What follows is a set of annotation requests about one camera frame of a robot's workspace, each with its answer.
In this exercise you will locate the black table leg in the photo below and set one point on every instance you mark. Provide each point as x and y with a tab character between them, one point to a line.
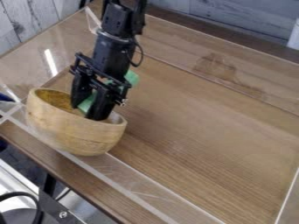
50	185

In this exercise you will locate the green block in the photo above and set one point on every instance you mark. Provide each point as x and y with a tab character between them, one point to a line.
131	78

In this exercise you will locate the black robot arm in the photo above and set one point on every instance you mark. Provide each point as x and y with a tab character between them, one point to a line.
125	22

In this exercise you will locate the black metal bracket with screw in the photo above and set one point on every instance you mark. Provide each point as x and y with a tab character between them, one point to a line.
54	212

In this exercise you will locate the brown wooden bowl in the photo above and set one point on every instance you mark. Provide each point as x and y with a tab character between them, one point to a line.
62	127

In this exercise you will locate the clear acrylic corner bracket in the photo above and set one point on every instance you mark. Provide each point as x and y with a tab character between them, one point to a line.
94	22

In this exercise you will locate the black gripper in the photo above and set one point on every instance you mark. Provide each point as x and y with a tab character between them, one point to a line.
99	75

